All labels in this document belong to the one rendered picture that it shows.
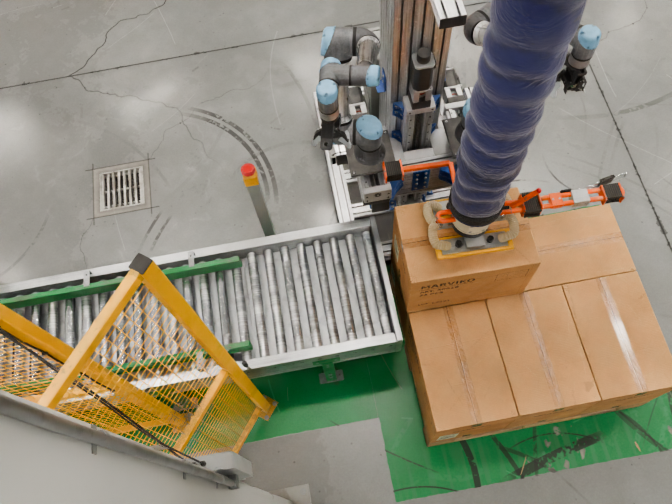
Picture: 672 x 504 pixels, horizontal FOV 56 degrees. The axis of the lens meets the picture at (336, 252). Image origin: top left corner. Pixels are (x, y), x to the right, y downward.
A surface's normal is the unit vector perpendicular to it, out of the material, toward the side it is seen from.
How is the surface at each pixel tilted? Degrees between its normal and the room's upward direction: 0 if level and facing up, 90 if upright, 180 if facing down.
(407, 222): 0
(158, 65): 0
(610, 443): 0
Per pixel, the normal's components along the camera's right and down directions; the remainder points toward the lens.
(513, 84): -0.35, 0.69
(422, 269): -0.06, -0.41
